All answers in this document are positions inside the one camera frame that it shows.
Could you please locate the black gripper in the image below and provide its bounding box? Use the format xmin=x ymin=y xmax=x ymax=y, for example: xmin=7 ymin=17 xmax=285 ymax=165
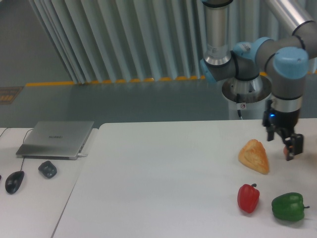
xmin=262 ymin=99 xmax=304 ymax=161

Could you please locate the triangular golden bread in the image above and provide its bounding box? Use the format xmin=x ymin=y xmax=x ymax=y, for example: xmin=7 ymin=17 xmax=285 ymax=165
xmin=238 ymin=139 xmax=269 ymax=175

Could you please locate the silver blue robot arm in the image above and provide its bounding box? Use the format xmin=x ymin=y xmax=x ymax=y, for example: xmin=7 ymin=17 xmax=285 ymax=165
xmin=201 ymin=0 xmax=317 ymax=160

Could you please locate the brown egg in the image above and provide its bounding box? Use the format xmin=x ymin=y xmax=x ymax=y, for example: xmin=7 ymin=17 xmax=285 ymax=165
xmin=283 ymin=147 xmax=288 ymax=156

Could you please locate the red bell pepper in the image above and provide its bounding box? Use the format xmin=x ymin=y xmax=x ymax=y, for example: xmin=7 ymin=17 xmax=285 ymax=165
xmin=237 ymin=183 xmax=260 ymax=214

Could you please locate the green bell pepper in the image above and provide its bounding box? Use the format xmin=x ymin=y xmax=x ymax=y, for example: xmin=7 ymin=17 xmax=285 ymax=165
xmin=271 ymin=192 xmax=310 ymax=222

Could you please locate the white pleated curtain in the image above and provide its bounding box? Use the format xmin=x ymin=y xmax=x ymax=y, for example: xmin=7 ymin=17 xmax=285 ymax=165
xmin=30 ymin=0 xmax=289 ymax=84

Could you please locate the silver closed laptop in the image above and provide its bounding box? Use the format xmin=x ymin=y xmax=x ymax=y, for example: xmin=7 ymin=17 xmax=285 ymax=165
xmin=16 ymin=121 xmax=94 ymax=160

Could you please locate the dark grey small device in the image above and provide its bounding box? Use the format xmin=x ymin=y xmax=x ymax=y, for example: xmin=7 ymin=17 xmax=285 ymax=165
xmin=38 ymin=161 xmax=57 ymax=179

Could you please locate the black computer mouse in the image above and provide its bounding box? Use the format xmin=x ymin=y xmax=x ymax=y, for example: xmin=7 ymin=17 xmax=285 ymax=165
xmin=5 ymin=171 xmax=25 ymax=194

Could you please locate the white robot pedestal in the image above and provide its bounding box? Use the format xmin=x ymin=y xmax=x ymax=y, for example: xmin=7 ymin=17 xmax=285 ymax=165
xmin=222 ymin=75 xmax=271 ymax=119

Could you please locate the black pedestal cable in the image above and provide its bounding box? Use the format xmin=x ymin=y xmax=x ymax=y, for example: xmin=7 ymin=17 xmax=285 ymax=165
xmin=235 ymin=93 xmax=244 ymax=120

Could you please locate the black mouse cable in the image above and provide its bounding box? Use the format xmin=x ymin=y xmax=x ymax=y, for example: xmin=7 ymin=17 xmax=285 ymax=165
xmin=18 ymin=128 xmax=34 ymax=172

